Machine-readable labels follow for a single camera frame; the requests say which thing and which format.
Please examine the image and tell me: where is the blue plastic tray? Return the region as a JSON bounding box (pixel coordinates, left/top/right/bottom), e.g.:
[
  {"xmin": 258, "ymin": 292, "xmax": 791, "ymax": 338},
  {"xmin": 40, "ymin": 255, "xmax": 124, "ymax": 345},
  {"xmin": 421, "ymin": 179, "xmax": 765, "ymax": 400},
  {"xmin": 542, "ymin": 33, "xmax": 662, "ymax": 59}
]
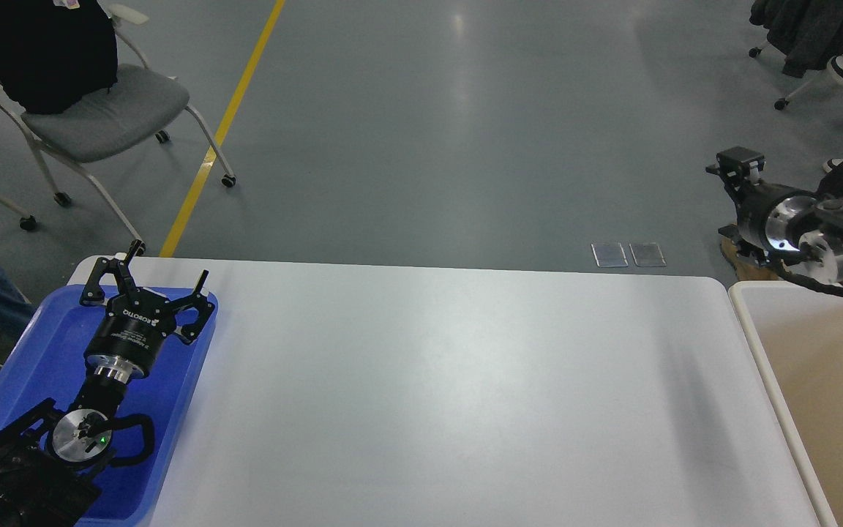
[{"xmin": 0, "ymin": 285, "xmax": 217, "ymax": 526}]

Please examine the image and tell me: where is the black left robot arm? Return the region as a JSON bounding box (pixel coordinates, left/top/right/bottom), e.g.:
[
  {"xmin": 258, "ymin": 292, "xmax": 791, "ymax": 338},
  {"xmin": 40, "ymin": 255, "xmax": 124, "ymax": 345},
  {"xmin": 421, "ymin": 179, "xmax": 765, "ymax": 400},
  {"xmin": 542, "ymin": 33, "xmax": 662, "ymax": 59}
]
[{"xmin": 0, "ymin": 257, "xmax": 217, "ymax": 526}]

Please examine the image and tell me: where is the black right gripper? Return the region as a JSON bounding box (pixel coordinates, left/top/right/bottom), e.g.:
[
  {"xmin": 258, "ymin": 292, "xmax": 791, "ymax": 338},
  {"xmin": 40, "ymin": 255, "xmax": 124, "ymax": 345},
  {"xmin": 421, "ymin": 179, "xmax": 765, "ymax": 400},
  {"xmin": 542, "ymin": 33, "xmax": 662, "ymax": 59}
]
[{"xmin": 705, "ymin": 147, "xmax": 820, "ymax": 268}]

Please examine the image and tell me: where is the chair with dark jacket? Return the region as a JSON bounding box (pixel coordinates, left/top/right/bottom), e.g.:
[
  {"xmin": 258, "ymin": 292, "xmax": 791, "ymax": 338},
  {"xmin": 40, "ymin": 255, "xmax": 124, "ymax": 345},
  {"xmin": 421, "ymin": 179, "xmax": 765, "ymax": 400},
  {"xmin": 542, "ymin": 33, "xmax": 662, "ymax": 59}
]
[{"xmin": 749, "ymin": 1, "xmax": 843, "ymax": 111}]

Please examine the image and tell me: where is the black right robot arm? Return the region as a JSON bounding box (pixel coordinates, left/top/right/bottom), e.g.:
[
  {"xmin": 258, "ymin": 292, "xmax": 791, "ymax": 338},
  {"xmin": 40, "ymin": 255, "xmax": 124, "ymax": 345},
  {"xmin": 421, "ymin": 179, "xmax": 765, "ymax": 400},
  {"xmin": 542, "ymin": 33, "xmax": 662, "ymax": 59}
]
[{"xmin": 705, "ymin": 146, "xmax": 843, "ymax": 298}]

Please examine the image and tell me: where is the black jacket on chair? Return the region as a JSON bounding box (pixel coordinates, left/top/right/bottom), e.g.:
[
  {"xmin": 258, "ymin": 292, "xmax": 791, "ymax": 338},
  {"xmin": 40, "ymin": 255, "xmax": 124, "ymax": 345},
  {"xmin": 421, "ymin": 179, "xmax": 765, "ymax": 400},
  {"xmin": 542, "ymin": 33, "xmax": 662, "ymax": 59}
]
[{"xmin": 0, "ymin": 1, "xmax": 118, "ymax": 114}]

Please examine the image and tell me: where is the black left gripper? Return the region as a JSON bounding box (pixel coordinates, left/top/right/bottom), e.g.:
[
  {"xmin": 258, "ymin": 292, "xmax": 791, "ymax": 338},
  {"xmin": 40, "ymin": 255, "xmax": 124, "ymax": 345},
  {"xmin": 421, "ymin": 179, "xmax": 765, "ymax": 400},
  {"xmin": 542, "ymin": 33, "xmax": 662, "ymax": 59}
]
[{"xmin": 80, "ymin": 260, "xmax": 216, "ymax": 382}]

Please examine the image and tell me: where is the left floor outlet plate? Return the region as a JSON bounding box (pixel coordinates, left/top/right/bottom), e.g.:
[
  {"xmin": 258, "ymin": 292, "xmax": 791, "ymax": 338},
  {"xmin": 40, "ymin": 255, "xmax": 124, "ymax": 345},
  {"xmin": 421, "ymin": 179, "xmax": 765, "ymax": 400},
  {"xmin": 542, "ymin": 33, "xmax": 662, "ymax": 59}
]
[{"xmin": 590, "ymin": 242, "xmax": 629, "ymax": 268}]

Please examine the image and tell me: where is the brown paper ball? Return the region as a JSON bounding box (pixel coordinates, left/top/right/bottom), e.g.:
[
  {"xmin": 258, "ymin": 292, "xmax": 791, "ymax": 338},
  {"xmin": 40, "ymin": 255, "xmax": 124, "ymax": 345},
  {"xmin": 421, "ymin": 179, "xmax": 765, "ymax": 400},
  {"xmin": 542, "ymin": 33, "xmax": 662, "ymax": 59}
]
[{"xmin": 719, "ymin": 237, "xmax": 782, "ymax": 281}]

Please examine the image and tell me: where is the floor outlet plate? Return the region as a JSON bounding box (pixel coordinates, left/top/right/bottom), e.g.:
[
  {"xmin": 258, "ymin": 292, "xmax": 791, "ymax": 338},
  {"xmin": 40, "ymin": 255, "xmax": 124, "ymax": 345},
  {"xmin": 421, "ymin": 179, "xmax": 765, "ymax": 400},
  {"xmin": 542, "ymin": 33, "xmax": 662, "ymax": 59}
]
[
  {"xmin": 629, "ymin": 242, "xmax": 668, "ymax": 268},
  {"xmin": 590, "ymin": 242, "xmax": 629, "ymax": 268}
]

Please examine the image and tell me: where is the beige plastic bin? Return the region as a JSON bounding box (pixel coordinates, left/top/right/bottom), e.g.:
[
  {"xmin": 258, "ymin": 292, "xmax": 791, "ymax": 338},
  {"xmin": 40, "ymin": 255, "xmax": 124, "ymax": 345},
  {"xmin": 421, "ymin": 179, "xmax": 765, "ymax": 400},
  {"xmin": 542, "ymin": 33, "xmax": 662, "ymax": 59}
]
[{"xmin": 729, "ymin": 281, "xmax": 843, "ymax": 526}]

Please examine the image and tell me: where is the right floor outlet plate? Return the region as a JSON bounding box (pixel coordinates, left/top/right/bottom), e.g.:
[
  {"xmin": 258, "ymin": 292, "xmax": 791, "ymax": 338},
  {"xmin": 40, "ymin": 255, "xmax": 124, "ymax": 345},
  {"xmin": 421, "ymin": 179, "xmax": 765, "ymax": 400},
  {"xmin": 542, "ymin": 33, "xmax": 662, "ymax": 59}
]
[{"xmin": 629, "ymin": 242, "xmax": 668, "ymax": 268}]

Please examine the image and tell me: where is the grey office chair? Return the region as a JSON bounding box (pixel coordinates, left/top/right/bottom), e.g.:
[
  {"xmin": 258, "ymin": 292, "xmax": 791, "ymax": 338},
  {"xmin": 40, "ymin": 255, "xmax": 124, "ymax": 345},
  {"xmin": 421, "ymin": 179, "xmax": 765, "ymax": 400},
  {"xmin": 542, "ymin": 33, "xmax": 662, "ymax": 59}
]
[{"xmin": 0, "ymin": 2, "xmax": 236, "ymax": 237}]

